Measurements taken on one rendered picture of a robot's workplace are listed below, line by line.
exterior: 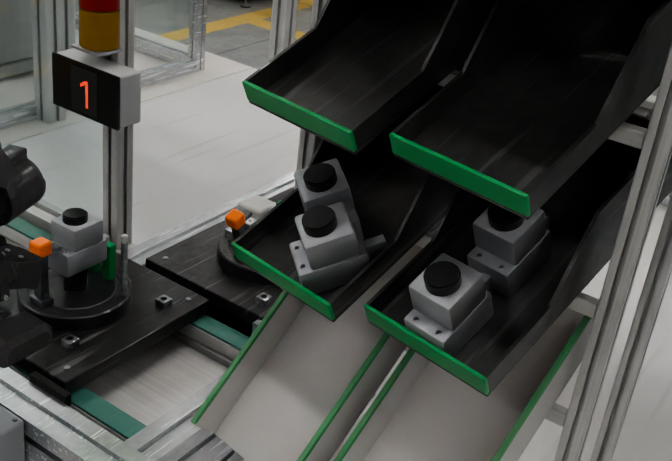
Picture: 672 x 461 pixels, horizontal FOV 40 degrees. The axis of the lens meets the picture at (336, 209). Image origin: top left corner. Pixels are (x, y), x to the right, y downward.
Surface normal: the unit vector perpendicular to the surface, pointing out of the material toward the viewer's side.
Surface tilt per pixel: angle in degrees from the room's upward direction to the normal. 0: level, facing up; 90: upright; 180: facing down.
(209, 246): 0
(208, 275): 0
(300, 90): 25
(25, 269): 89
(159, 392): 0
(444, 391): 45
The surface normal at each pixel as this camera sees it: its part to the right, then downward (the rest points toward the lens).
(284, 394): -0.42, -0.45
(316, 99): -0.20, -0.70
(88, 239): 0.82, 0.34
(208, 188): 0.11, -0.89
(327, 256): 0.25, 0.65
